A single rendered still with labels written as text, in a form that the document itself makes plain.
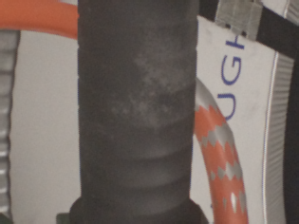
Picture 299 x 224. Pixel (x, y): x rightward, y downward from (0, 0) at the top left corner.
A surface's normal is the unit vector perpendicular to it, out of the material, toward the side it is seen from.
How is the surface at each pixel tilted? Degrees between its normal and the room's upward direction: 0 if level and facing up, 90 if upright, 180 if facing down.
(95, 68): 26
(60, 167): 90
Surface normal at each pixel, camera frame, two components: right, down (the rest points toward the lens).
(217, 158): -0.35, -0.26
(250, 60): 0.71, 0.20
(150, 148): 0.27, 0.34
